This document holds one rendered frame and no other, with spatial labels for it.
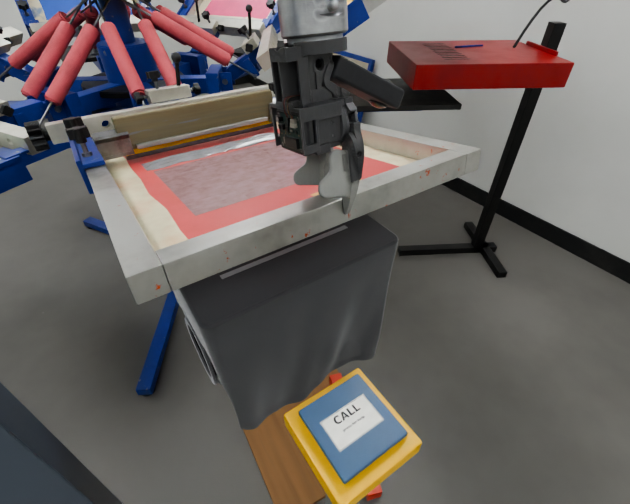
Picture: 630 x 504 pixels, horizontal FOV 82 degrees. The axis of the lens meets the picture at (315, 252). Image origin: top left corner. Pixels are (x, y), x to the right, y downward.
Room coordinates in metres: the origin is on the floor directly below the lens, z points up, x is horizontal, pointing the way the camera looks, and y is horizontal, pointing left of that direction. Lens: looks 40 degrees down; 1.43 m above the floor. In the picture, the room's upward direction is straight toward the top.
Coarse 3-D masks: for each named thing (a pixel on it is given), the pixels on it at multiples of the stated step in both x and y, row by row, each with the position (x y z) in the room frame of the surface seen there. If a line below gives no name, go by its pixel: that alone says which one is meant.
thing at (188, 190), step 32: (128, 160) 0.84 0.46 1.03; (192, 160) 0.79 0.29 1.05; (224, 160) 0.77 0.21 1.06; (160, 192) 0.60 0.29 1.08; (192, 192) 0.59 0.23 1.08; (224, 192) 0.57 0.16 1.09; (256, 192) 0.56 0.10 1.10; (288, 192) 0.55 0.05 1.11; (192, 224) 0.45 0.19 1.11; (224, 224) 0.45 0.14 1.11
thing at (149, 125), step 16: (224, 96) 0.99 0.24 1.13; (240, 96) 1.00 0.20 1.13; (256, 96) 1.02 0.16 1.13; (144, 112) 0.86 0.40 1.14; (160, 112) 0.88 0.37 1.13; (176, 112) 0.90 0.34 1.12; (192, 112) 0.92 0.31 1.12; (208, 112) 0.94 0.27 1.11; (224, 112) 0.96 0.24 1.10; (240, 112) 0.99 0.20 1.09; (256, 112) 1.01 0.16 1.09; (128, 128) 0.83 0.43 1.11; (144, 128) 0.85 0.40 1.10; (160, 128) 0.87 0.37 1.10; (176, 128) 0.89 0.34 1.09; (192, 128) 0.91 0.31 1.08; (208, 128) 0.93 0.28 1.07
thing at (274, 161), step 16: (272, 128) 1.04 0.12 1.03; (256, 144) 0.88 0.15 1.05; (272, 144) 0.87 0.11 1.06; (240, 160) 0.76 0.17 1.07; (256, 160) 0.75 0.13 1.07; (272, 160) 0.74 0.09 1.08; (288, 160) 0.73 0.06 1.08; (304, 160) 0.72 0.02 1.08; (368, 160) 0.69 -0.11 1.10; (272, 176) 0.64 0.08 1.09; (288, 176) 0.63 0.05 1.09; (368, 176) 0.60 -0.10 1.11; (304, 192) 0.55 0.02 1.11
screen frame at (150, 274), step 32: (384, 128) 0.79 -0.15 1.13; (448, 160) 0.55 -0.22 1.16; (96, 192) 0.54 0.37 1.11; (384, 192) 0.47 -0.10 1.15; (416, 192) 0.51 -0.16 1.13; (128, 224) 0.40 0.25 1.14; (256, 224) 0.37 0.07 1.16; (288, 224) 0.38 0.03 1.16; (320, 224) 0.41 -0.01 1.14; (128, 256) 0.32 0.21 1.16; (160, 256) 0.31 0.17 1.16; (192, 256) 0.31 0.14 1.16; (224, 256) 0.33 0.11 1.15; (256, 256) 0.35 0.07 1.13; (160, 288) 0.29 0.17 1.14
